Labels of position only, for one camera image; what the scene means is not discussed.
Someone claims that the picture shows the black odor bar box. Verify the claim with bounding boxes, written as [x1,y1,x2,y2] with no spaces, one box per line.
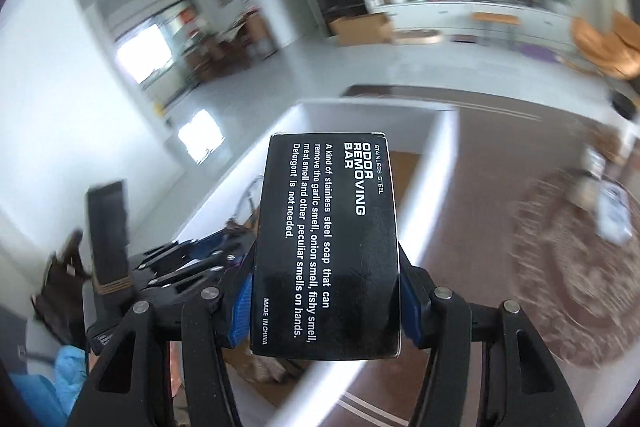
[250,132,401,361]

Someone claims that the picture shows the white storage box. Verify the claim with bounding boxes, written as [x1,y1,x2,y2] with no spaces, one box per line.
[180,98,459,426]

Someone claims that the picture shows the clear plastic container box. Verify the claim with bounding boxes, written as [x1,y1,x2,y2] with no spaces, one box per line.
[596,181,634,246]

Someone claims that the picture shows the cardboard box on floor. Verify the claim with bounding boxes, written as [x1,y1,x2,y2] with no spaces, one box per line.
[330,13,394,46]

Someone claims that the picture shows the purple floor mat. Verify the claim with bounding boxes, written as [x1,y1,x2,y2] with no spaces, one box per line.
[518,43,561,63]

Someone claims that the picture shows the orange lounge chair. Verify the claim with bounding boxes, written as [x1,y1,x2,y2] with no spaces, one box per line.
[570,11,640,81]

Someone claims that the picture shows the white tv cabinet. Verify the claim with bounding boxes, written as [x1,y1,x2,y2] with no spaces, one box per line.
[370,1,575,52]

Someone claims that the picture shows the small wooden side table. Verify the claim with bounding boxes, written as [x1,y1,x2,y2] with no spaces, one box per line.
[471,12,521,50]

